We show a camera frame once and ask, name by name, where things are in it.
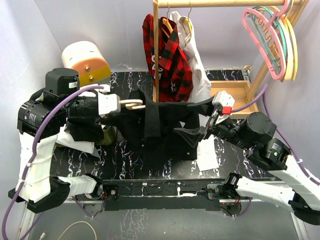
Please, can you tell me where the aluminium table frame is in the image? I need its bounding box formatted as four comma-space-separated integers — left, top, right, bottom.
20, 199, 309, 240

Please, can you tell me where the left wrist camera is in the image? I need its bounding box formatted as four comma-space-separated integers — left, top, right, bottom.
97, 84, 121, 118

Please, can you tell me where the black button shirt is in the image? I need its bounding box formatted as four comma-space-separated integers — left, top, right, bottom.
66, 89, 201, 161

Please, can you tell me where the white hanging shirt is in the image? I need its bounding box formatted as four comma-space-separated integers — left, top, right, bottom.
169, 11, 219, 172

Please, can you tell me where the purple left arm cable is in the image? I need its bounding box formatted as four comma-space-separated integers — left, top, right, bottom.
1, 84, 106, 240

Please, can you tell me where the white shirt in basket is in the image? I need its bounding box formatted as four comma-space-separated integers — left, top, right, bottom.
56, 131, 97, 155

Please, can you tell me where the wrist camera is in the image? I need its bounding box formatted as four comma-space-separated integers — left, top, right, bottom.
97, 84, 121, 118
212, 90, 235, 115

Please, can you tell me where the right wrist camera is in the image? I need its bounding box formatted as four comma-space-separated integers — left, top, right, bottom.
212, 90, 235, 115

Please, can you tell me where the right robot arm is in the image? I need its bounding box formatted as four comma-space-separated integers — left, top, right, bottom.
187, 101, 320, 226

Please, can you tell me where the beige plastic hanger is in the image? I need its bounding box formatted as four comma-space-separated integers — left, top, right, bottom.
119, 99, 146, 110

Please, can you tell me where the pink plastic hanger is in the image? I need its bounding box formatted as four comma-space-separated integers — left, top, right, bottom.
241, 0, 293, 80

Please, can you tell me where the wooden clothes rack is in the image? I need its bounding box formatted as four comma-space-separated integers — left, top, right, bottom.
152, 0, 308, 119

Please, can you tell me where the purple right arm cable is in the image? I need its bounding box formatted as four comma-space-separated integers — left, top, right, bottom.
207, 83, 320, 218

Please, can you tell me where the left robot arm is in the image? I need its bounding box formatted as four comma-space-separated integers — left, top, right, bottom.
8, 68, 201, 214

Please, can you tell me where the teal plastic hanger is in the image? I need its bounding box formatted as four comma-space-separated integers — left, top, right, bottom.
249, 0, 295, 71

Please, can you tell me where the yellow plastic hanger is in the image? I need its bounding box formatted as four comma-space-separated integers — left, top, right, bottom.
257, 6, 300, 82

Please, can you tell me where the green plastic laundry basket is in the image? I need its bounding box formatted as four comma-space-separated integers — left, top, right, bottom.
95, 125, 116, 146

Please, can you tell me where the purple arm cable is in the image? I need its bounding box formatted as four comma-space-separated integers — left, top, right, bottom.
1, 84, 106, 240
207, 83, 320, 218

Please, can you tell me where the red plaid hanging shirt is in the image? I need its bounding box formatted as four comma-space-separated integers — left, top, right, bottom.
142, 14, 193, 102

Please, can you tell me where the round pastel drawer box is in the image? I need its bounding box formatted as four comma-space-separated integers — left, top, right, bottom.
61, 41, 111, 87

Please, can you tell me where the cream cable on floor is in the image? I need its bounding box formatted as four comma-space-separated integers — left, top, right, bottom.
38, 221, 98, 240

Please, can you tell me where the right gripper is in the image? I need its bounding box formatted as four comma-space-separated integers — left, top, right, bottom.
173, 95, 251, 150

